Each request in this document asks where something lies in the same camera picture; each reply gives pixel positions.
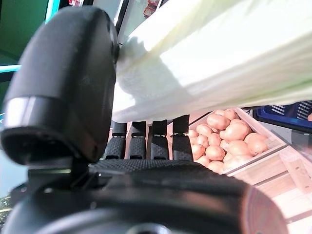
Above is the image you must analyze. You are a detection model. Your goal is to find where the slatted wooden crate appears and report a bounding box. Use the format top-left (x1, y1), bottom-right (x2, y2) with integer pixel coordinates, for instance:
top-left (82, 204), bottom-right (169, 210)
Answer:
top-left (187, 107), bottom-right (288, 176)
top-left (226, 143), bottom-right (312, 234)

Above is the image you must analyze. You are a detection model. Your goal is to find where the napa cabbage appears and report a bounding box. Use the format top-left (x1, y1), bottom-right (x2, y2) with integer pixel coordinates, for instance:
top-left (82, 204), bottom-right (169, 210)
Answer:
top-left (112, 0), bottom-right (312, 124)

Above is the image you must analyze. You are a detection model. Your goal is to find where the blue plastic shopping basket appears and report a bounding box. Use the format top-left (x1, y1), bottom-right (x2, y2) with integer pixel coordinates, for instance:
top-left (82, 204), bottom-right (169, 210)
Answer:
top-left (252, 99), bottom-right (312, 135)

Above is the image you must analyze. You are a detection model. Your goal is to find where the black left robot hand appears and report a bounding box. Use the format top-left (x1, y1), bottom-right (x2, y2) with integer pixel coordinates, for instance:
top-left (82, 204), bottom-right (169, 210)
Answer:
top-left (0, 5), bottom-right (288, 234)

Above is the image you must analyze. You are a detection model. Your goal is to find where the tan potato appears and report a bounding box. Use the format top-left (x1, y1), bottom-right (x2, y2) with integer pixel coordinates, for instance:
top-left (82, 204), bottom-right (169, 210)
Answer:
top-left (244, 133), bottom-right (269, 156)
top-left (223, 155), bottom-right (247, 171)
top-left (206, 114), bottom-right (231, 130)
top-left (220, 140), bottom-right (253, 158)
top-left (219, 119), bottom-right (253, 142)

